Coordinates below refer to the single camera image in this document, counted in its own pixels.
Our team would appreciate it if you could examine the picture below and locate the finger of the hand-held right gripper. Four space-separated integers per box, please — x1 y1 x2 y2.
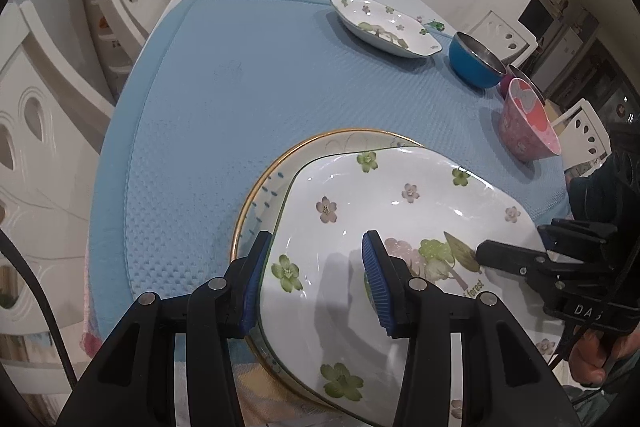
537 218 620 258
475 239 550 280

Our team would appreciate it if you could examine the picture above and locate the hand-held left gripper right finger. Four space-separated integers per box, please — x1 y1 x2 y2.
361 229 583 427

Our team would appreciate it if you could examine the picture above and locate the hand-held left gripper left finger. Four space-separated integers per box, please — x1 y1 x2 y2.
55 231 273 427

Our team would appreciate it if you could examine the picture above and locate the square white floral plate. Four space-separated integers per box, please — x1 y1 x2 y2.
330 0 444 58
257 146 573 427

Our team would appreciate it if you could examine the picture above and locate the pink patterned bowl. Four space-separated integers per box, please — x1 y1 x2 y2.
497 78 562 162

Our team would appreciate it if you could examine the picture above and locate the round gold-rimmed white plate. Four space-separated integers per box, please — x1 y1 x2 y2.
230 128 426 408

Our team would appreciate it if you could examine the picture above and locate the magenta steel-lined bowl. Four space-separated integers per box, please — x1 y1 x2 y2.
500 66 547 108

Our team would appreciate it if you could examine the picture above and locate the blue steel-lined bowl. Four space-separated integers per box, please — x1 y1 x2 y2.
448 32 508 88

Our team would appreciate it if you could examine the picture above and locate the person's right hand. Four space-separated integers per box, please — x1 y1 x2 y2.
570 329 635 385

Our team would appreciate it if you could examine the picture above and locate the light blue table mat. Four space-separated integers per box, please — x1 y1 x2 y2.
87 0 571 348

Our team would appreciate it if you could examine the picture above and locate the dark microwave oven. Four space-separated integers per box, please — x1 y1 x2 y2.
518 0 557 38

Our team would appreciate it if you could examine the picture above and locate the white shelf rack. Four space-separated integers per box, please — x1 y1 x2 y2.
87 0 132 75

